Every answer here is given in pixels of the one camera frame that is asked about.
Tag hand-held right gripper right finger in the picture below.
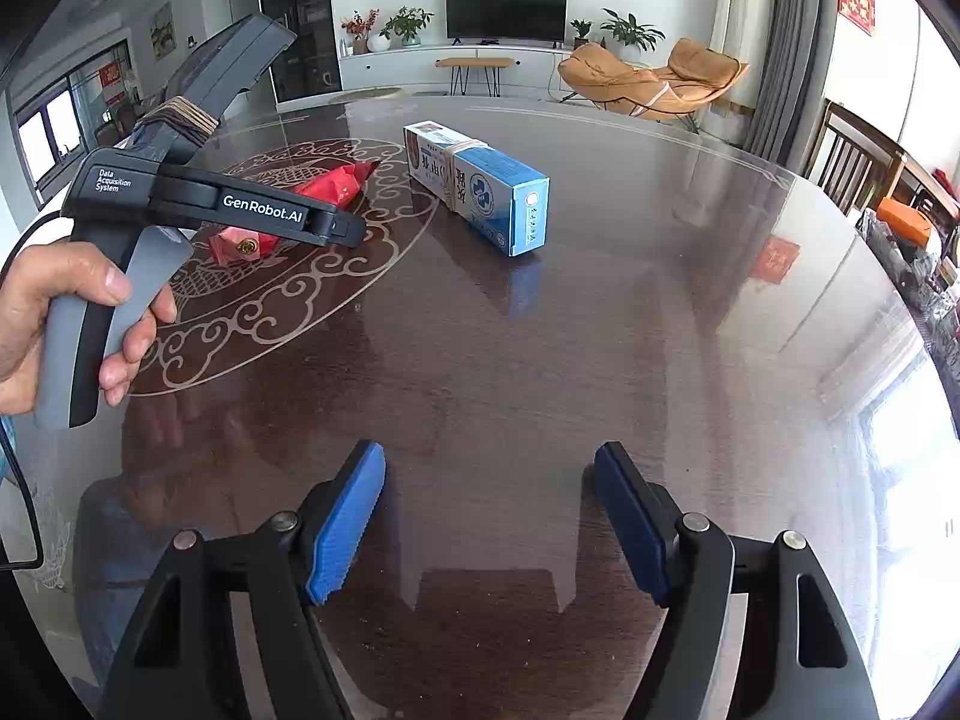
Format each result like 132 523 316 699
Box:
594 441 878 720

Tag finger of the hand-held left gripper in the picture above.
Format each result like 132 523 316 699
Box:
311 206 367 247

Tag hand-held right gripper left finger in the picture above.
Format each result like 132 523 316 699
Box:
97 439 387 720

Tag red packet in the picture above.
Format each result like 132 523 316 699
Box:
208 161 382 267

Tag blue and white toothpaste box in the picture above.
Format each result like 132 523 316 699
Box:
403 120 550 258

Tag person's left hand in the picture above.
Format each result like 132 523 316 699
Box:
0 240 179 417

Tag brown rubber band bundle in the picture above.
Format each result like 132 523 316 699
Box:
133 95 222 143

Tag tan rubber band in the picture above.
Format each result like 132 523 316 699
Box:
439 139 488 215

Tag white television cabinet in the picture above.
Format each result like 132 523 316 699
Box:
339 43 593 95

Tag red flowers in vase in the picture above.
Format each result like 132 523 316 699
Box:
341 9 381 53

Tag wooden bench with black legs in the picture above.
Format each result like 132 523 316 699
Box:
435 56 516 97

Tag bushy green potted plant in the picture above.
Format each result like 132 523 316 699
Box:
379 6 434 46

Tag black television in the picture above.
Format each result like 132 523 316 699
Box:
445 0 569 44

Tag orange lounge chair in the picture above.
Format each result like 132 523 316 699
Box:
557 37 751 125

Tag tall leafy potted plant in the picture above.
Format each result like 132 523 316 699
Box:
600 9 665 53

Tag orange box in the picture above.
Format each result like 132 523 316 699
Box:
876 197 935 247

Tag dark wooden chair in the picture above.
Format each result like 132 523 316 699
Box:
802 97 912 215

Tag white sheer curtain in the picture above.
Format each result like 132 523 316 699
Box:
709 0 777 110

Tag grey curtain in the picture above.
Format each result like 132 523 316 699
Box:
742 0 837 173

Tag framed wall painting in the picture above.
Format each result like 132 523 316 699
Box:
148 1 177 61

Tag red wall hanging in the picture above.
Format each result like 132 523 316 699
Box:
838 0 877 37

